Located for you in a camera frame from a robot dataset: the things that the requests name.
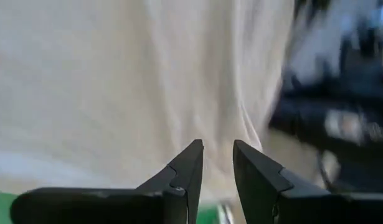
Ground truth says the grey heathered t-shirt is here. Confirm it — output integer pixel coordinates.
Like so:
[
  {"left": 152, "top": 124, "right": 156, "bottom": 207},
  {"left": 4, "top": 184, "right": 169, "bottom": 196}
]
[{"left": 0, "top": 0, "right": 304, "bottom": 206}]

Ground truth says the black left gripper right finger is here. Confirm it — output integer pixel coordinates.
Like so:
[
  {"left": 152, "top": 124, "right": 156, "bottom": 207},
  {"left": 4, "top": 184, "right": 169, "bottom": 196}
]
[{"left": 233, "top": 139, "right": 383, "bottom": 224}]

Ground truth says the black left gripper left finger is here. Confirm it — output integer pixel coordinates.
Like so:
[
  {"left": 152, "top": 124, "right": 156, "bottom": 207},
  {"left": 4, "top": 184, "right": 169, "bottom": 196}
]
[{"left": 9, "top": 139, "right": 204, "bottom": 224}]

